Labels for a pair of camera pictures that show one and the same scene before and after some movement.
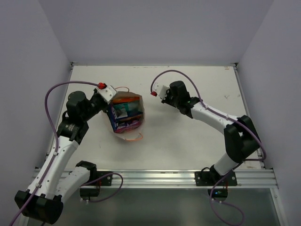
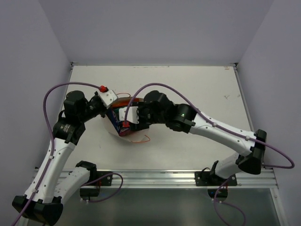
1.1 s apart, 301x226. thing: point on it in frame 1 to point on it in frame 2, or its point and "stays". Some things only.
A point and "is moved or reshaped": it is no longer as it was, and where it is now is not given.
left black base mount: [103, 178] stays
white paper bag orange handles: [135, 135] is moved or reshaped
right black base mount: [207, 177] stays
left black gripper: [105, 106] stays
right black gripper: [165, 100] to [141, 105]
